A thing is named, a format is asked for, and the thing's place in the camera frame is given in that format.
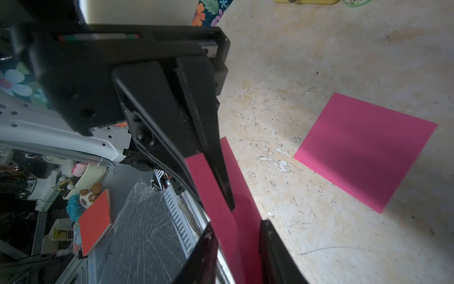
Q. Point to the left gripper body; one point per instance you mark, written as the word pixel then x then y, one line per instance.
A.
pixel 92 74

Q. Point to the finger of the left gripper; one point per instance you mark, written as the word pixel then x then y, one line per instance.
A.
pixel 197 79
pixel 153 103

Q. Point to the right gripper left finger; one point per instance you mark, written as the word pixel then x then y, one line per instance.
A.
pixel 201 266

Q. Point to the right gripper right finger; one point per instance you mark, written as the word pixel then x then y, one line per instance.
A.
pixel 277 265

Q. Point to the pink square paper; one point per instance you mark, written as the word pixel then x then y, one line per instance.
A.
pixel 237 230

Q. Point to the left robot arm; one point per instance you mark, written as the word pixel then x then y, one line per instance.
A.
pixel 25 123

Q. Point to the red notebook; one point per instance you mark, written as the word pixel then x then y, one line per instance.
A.
pixel 95 222

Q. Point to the small drawer cabinet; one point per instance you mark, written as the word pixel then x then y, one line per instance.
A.
pixel 313 2

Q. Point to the green lidded can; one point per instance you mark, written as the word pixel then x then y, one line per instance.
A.
pixel 355 3

